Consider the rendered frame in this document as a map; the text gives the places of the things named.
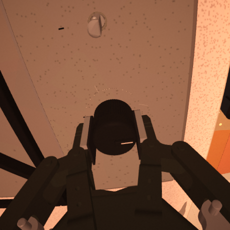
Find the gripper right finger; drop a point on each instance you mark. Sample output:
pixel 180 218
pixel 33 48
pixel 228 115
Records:
pixel 142 125

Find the orange box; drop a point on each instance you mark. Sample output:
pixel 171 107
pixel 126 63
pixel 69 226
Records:
pixel 219 149

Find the black ribbed knob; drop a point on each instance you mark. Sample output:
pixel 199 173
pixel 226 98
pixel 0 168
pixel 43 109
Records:
pixel 113 125

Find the black block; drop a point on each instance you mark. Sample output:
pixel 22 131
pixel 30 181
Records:
pixel 226 100

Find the grey tap spindle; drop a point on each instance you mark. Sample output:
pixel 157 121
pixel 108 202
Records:
pixel 94 27

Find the black pan support grate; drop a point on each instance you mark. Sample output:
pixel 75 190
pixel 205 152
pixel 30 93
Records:
pixel 12 111

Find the brown speckled hob body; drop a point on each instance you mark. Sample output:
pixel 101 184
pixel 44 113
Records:
pixel 125 59

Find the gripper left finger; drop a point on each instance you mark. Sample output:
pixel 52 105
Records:
pixel 86 133

